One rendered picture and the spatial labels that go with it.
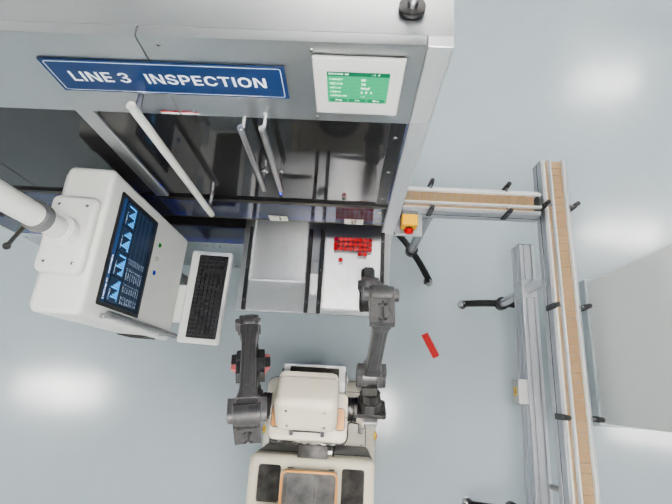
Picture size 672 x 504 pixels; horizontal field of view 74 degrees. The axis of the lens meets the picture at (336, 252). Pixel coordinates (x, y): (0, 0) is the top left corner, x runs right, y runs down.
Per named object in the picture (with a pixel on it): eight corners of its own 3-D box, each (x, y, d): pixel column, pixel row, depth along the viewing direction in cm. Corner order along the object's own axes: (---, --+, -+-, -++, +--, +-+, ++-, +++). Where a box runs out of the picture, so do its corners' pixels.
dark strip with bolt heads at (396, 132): (372, 222, 203) (390, 122, 127) (382, 223, 203) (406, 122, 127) (372, 224, 203) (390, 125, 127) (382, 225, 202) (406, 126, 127)
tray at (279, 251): (257, 212, 218) (256, 209, 215) (310, 214, 217) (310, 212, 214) (249, 280, 208) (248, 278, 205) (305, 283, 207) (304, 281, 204)
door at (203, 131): (169, 192, 186) (94, 107, 129) (281, 198, 184) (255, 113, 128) (169, 194, 185) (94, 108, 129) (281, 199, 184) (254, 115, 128)
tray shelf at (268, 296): (248, 213, 220) (247, 211, 218) (390, 220, 218) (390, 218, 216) (236, 310, 206) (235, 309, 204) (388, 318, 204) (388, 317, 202)
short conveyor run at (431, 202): (393, 219, 220) (396, 206, 205) (393, 190, 225) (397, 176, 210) (534, 225, 218) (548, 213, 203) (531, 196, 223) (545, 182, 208)
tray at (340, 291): (325, 238, 214) (325, 236, 210) (380, 241, 213) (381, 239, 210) (321, 309, 204) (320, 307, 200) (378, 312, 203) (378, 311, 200)
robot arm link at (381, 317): (366, 317, 129) (401, 318, 129) (364, 281, 138) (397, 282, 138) (356, 391, 160) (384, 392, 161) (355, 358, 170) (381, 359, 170)
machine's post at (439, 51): (370, 268, 300) (427, 22, 99) (379, 269, 300) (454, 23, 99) (370, 277, 298) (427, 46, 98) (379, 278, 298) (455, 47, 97)
